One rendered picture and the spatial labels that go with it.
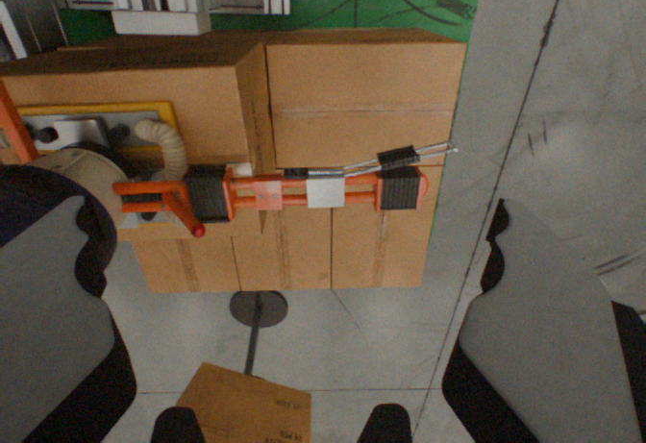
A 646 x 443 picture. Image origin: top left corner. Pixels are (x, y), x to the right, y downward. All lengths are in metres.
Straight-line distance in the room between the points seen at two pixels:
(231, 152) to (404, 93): 0.62
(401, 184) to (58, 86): 0.68
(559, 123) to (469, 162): 0.46
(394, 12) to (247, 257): 1.20
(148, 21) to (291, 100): 0.55
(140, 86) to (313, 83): 0.53
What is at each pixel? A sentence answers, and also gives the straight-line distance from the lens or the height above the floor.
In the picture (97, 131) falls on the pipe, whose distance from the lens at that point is 0.79.
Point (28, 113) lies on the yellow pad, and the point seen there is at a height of 0.97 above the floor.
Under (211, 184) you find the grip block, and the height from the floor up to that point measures 1.09.
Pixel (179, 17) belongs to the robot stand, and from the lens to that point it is 0.67.
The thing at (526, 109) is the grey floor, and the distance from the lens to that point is 1.99.
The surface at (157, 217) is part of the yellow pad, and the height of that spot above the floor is 0.97.
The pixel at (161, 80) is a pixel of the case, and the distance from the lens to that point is 0.75.
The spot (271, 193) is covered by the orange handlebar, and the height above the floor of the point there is 1.09.
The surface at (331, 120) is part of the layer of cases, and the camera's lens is 1.14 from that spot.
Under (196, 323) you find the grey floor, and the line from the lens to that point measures 2.71.
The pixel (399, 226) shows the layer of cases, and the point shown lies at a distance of 1.38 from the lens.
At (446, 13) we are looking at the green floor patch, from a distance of 1.72.
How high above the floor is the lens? 1.63
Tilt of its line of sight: 59 degrees down
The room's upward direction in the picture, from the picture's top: 177 degrees clockwise
